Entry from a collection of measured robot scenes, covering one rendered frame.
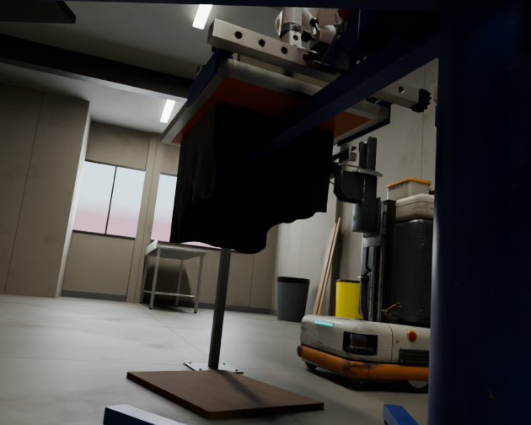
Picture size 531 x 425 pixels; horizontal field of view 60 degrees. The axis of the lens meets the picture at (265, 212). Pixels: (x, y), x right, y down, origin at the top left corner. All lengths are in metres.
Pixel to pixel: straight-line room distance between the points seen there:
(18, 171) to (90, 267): 2.27
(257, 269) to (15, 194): 4.91
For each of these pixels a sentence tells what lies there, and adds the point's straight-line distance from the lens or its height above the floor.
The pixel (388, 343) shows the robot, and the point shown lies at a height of 0.20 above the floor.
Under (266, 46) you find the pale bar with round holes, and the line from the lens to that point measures 1.33.
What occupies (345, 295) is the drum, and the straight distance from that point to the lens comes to 6.17.
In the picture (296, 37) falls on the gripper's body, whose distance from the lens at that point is 1.70.
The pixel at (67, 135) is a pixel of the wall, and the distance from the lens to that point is 8.97.
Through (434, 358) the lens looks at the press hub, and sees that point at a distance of 0.74.
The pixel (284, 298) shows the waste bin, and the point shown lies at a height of 0.37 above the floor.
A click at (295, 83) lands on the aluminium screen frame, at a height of 0.97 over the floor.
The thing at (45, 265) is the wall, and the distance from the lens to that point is 8.62.
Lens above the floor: 0.34
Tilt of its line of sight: 10 degrees up
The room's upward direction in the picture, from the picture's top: 6 degrees clockwise
